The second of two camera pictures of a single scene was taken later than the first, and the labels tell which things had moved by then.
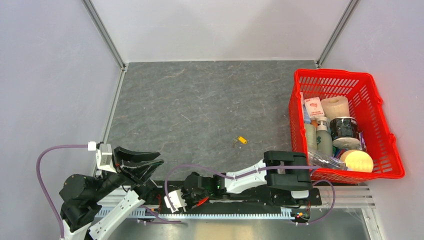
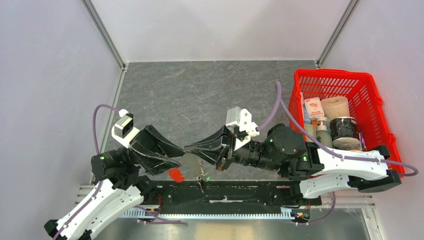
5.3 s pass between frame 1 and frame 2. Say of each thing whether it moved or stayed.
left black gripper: moved
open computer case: stayed
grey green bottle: stayed
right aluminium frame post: stayed
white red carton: stayed
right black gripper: moved
